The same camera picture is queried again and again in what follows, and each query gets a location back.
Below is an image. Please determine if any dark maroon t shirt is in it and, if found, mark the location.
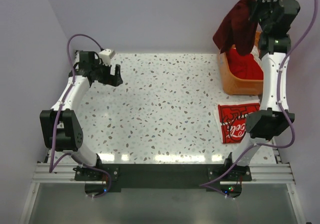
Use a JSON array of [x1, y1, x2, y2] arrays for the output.
[[212, 0, 258, 56]]

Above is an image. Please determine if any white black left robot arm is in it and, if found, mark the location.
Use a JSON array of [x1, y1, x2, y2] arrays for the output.
[[39, 49, 123, 184]]

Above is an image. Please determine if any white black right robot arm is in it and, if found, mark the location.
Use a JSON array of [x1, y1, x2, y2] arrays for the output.
[[215, 0, 301, 181]]

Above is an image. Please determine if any white t shirt in basket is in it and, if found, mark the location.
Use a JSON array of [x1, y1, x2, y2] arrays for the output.
[[251, 45, 261, 64]]

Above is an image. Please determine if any bright red t shirt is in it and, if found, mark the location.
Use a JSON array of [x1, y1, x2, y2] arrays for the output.
[[226, 48, 264, 80]]

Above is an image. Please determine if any orange plastic basket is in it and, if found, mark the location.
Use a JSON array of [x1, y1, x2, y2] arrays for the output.
[[217, 31, 263, 95]]

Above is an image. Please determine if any folded red coca-cola t shirt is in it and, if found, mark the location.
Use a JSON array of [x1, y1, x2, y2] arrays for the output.
[[217, 103, 262, 144]]

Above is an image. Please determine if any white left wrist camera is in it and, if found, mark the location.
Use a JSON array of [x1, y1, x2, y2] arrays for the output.
[[98, 49, 116, 66]]

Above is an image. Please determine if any aluminium extrusion rail frame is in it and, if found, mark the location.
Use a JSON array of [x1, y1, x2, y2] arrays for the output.
[[20, 163, 307, 224]]

